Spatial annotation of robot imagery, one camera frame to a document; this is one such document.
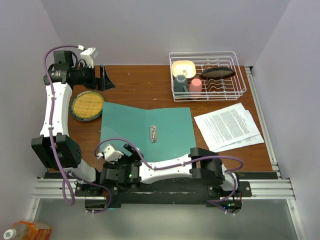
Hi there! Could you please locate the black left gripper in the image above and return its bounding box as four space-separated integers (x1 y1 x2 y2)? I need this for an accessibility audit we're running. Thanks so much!
72 63 115 92

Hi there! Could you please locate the green file folder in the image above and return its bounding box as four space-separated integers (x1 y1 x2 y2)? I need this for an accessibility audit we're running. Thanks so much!
100 102 197 163

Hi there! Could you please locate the metal folder clip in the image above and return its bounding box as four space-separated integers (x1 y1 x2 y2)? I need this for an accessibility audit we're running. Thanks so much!
150 125 157 143

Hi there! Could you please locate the printed white paper sheet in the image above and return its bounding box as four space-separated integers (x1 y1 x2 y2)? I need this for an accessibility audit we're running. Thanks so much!
194 103 260 151

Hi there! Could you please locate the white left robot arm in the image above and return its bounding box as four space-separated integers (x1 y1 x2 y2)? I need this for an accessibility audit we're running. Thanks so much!
31 45 115 196

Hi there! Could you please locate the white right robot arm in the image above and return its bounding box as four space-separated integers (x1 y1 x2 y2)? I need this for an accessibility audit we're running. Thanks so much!
96 144 241 197

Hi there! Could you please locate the round woven yellow coaster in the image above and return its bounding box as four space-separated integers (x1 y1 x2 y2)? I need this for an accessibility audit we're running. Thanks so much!
70 91 105 122

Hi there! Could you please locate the grey-blue mug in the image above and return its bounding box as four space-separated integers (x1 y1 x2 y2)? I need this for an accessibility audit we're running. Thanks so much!
173 74 188 93

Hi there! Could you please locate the cream square bowl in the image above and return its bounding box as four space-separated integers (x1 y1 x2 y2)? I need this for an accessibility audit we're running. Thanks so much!
171 60 197 79

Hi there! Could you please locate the pink cup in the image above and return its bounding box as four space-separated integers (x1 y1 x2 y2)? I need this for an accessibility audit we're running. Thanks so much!
188 78 202 100

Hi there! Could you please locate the printed paper stack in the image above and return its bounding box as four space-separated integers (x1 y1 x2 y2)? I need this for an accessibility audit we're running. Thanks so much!
215 110 264 153

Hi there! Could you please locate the dark brown oval plate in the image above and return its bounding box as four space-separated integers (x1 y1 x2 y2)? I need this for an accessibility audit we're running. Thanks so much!
199 67 236 80

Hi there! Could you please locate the orange drink bottle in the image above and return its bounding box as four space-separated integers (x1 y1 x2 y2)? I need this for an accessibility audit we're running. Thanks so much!
3 220 52 240

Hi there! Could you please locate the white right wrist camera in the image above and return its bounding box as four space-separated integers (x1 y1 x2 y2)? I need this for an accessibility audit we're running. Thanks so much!
96 144 124 162

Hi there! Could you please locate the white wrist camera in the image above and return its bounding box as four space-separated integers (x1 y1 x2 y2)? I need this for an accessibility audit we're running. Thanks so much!
96 144 124 162
80 47 99 69

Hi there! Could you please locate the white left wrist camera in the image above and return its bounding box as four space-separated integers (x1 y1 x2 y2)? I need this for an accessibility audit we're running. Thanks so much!
80 47 99 69

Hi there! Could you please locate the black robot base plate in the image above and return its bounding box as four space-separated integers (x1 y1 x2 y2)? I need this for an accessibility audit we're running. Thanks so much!
75 178 253 213

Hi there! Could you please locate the white wire dish rack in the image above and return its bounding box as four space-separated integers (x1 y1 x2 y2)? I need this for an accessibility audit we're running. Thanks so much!
169 51 247 102

